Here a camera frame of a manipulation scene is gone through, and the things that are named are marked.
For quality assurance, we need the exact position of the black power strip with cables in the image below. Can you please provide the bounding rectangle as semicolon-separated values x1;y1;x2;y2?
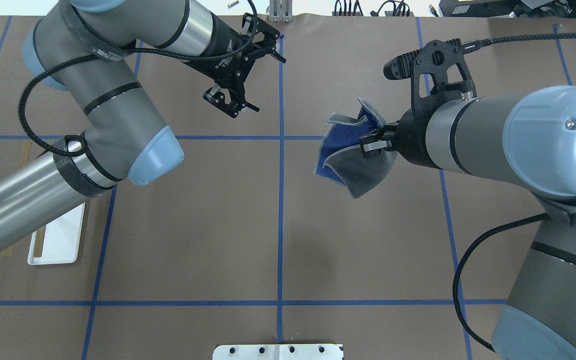
330;0;414;18

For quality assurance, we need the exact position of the black braided left cable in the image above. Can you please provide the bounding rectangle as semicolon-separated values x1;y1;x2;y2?
0;0;264;311

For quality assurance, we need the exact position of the black equipment box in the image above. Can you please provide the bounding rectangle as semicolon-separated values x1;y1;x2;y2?
438;0;576;19

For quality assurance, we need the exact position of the black braided cable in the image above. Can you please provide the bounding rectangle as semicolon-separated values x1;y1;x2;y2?
0;0;264;311
452;31;576;353

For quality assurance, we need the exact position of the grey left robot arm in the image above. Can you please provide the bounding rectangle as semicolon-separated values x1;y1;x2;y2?
0;0;286;253

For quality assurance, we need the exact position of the grey and blue towel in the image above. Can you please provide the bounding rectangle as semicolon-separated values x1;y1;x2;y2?
313;97;398;199

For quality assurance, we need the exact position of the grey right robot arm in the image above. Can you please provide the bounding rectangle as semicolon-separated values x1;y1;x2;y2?
359;86;576;360

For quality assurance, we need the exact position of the white mounting plate with bolts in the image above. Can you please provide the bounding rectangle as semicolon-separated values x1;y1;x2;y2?
212;343;345;360

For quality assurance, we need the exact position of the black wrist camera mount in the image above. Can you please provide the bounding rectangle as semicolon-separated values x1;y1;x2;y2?
382;38;477;113

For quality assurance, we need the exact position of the black braided right cable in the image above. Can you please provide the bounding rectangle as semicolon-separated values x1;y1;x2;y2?
452;31;576;353

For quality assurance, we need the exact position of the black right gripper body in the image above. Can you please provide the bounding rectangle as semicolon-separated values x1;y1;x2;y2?
381;108;440;169

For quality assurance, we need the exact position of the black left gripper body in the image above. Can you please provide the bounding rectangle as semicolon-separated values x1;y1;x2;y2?
203;25;256;96

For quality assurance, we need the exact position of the white towel rack with wooden bars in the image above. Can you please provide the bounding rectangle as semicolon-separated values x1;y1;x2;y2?
26;203;86;266

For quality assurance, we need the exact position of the grey metal bracket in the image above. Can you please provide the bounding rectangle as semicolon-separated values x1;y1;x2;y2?
267;0;294;24

